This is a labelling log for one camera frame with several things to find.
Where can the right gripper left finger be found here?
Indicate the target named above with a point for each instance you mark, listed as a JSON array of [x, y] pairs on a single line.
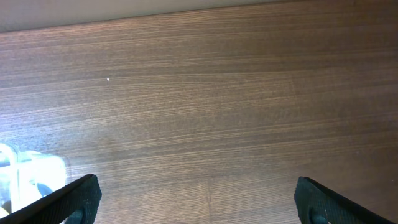
[[76, 202]]

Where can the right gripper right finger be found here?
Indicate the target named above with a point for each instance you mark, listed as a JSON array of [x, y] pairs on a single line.
[[317, 204]]

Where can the right clear plastic container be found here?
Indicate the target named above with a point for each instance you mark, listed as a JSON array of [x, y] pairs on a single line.
[[28, 176]]

